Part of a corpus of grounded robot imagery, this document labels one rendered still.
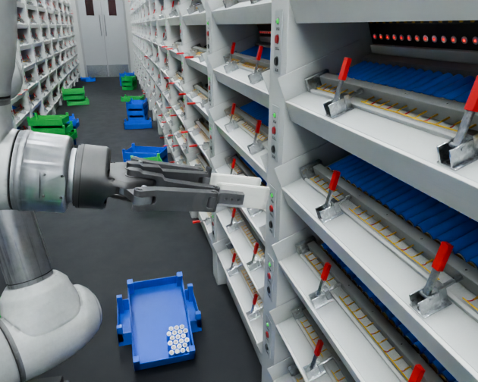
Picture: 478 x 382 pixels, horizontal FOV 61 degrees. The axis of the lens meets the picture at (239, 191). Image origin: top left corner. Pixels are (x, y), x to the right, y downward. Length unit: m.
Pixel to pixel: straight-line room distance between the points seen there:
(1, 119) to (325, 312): 0.63
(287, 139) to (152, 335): 0.94
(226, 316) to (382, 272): 1.12
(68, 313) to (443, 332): 0.79
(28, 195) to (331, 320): 0.57
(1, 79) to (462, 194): 0.48
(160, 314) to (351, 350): 0.94
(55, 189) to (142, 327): 1.14
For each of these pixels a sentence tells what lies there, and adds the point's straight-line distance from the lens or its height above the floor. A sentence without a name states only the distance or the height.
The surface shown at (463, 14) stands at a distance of 0.49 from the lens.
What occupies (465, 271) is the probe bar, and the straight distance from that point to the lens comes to 0.58.
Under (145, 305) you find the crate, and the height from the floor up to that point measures 0.11.
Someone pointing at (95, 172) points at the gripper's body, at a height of 0.91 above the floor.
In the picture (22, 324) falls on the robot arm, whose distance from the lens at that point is 1.04.
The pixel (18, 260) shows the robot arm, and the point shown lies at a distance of 1.04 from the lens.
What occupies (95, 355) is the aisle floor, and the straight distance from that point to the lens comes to 1.61.
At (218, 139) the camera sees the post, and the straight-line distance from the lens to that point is 1.57.
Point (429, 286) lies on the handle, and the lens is 0.55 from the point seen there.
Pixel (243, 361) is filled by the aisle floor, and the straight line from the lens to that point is 1.51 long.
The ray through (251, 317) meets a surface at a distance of 1.39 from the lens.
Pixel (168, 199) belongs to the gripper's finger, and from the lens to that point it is 0.46.
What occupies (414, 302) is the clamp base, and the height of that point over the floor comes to 0.74.
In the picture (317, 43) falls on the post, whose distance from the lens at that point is 0.87.
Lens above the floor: 1.06
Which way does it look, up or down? 22 degrees down
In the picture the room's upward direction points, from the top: straight up
